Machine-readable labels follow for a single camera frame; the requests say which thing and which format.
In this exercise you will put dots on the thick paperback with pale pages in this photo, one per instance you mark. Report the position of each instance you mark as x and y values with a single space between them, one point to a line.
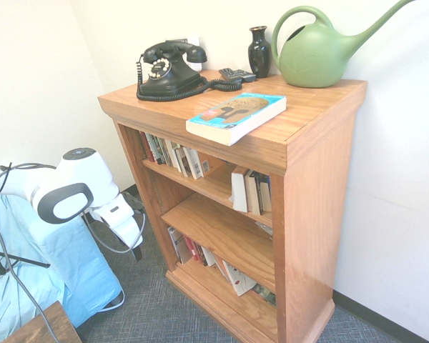
239 191

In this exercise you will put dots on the black glossy vase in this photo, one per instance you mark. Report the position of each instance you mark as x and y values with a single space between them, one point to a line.
259 53

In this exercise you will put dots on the orange spine paperback book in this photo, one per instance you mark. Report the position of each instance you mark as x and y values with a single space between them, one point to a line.
221 268

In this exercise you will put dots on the dark spine travel guidebook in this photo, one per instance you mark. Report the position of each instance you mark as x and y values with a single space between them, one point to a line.
261 193

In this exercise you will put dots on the oak wooden bookshelf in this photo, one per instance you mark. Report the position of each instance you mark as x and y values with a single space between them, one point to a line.
236 232

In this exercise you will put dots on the dark red spine book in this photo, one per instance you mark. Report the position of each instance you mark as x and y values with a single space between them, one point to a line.
144 144

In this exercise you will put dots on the large white cover book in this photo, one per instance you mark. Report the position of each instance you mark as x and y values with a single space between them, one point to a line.
239 280

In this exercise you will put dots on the pale grey paperback book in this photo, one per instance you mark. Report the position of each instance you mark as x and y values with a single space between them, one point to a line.
178 246

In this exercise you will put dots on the red spine paperback book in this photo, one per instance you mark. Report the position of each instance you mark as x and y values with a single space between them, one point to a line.
199 254
191 248

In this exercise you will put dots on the loose printed card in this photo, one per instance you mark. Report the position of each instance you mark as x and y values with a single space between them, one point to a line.
264 228

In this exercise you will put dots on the dark wooden table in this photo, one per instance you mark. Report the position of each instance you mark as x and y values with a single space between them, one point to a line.
46 327

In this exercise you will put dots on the orange book with barcode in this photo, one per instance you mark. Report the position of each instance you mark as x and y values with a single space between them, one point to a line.
214 164

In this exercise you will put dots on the thin black tripod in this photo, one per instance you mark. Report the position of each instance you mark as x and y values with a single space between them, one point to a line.
7 258

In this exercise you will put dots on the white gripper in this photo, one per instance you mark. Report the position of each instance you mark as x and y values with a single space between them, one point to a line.
119 219

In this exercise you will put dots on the upright paperback book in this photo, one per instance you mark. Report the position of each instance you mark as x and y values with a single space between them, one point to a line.
268 196
253 194

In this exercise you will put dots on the light blue cloth cover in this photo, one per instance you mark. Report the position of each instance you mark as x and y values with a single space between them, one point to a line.
57 268

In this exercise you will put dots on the dark green flat book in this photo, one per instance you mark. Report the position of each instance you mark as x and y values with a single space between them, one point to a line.
264 294

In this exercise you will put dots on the green plastic watering can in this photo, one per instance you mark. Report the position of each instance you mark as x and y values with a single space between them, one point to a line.
311 57

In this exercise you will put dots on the white paperback book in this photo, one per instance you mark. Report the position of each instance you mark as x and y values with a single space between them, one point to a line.
208 257
194 164

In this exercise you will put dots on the cream paperback book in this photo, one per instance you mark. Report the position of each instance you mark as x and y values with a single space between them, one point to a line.
173 155

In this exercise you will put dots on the black remote control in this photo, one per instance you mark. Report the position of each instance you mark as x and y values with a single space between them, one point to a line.
229 73
248 76

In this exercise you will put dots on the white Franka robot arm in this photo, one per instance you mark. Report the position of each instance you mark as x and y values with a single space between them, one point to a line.
75 171

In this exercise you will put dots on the blue cover paperback book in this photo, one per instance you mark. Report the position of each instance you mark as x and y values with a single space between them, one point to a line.
236 114

